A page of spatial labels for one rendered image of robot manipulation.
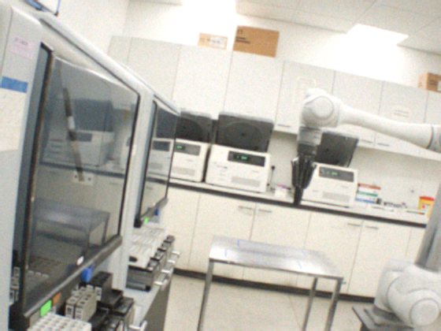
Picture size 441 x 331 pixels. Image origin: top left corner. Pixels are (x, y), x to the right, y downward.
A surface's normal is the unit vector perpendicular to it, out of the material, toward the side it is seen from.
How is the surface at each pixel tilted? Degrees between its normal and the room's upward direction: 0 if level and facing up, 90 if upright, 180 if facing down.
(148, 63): 90
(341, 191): 90
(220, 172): 90
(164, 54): 90
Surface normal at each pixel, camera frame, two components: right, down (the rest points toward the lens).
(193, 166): -0.07, 0.04
